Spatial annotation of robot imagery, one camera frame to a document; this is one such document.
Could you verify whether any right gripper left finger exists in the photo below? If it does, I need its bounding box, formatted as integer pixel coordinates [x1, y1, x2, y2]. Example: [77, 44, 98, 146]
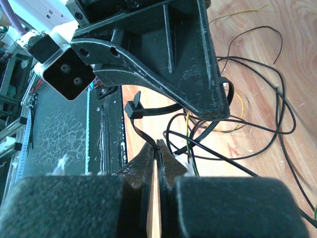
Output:
[0, 143, 154, 238]

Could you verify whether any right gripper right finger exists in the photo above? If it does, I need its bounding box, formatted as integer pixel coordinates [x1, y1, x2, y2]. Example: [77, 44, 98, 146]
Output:
[157, 140, 309, 238]

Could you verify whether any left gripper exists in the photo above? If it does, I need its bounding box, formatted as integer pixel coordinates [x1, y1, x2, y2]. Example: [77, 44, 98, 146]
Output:
[65, 0, 230, 120]

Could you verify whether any black zip tie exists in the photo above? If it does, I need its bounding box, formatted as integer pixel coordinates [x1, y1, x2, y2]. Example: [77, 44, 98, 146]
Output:
[124, 76, 235, 156]

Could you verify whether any thin brown yellow wire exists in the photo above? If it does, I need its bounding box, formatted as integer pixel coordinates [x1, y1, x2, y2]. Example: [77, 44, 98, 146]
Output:
[184, 4, 317, 221]

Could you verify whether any black wire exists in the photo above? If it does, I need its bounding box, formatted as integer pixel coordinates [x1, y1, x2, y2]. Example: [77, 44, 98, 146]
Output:
[163, 26, 317, 228]

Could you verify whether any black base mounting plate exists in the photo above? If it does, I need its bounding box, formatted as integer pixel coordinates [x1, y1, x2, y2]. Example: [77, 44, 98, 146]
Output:
[86, 86, 128, 175]

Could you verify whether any grey slotted cable duct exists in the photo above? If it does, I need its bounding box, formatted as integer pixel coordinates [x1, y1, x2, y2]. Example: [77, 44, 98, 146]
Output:
[5, 115, 31, 191]

